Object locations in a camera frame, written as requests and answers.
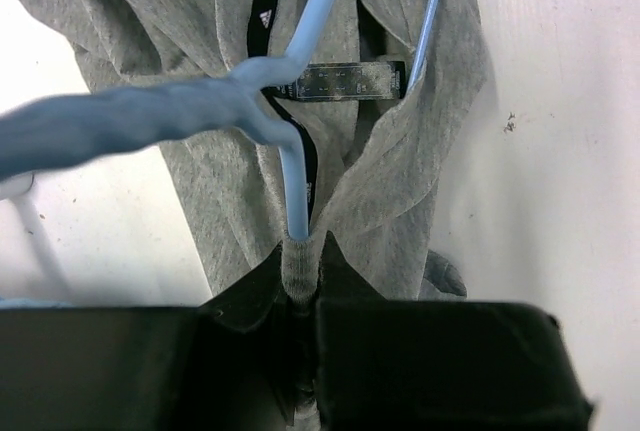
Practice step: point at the grey t shirt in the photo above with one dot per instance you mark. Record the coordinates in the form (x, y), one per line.
(304, 139)

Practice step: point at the light blue wire hanger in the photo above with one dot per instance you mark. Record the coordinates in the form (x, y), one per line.
(153, 66)

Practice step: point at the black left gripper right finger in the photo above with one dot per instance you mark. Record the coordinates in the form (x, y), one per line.
(437, 365)

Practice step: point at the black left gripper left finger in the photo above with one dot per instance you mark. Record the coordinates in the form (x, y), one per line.
(210, 367)

